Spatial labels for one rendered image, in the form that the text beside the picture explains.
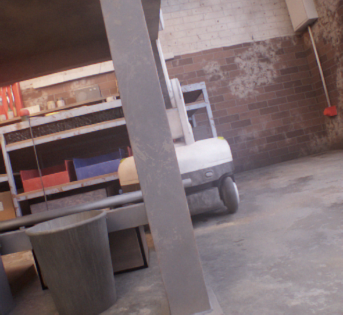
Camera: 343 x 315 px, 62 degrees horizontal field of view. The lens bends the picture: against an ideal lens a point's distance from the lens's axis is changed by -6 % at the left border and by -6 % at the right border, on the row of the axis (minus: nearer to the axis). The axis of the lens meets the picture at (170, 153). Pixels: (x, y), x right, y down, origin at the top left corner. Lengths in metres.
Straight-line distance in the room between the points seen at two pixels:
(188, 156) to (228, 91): 1.99
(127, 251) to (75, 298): 0.28
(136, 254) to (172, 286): 0.38
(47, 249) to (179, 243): 0.31
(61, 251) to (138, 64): 0.44
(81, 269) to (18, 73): 0.84
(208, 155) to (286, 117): 2.15
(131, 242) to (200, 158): 0.51
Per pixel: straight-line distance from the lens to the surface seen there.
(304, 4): 3.40
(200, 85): 2.33
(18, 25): 1.09
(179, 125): 1.75
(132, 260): 0.99
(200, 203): 1.31
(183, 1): 3.49
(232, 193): 1.38
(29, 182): 2.46
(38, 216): 1.04
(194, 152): 1.31
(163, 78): 1.62
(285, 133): 3.37
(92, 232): 0.73
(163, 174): 0.57
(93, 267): 0.75
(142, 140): 0.57
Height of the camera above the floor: 0.33
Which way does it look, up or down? level
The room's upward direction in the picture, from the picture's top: 13 degrees counter-clockwise
